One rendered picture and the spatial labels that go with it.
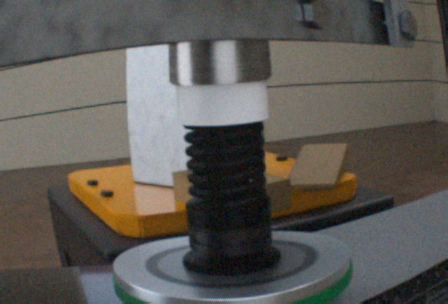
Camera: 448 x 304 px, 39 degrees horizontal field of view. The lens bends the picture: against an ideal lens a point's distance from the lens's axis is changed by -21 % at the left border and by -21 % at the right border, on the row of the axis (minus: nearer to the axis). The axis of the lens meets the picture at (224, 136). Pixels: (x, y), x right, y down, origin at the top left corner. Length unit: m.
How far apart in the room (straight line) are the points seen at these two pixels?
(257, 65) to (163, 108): 0.86
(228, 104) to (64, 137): 6.05
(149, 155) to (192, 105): 0.89
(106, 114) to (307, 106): 1.94
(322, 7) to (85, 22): 0.24
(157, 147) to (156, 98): 0.09
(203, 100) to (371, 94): 7.15
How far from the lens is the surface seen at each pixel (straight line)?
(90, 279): 0.77
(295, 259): 0.63
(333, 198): 1.39
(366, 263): 0.77
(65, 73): 6.57
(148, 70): 1.45
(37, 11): 0.42
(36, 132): 6.57
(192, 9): 0.50
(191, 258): 0.63
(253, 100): 0.58
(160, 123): 1.44
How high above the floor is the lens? 1.07
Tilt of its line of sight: 8 degrees down
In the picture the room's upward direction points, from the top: 4 degrees counter-clockwise
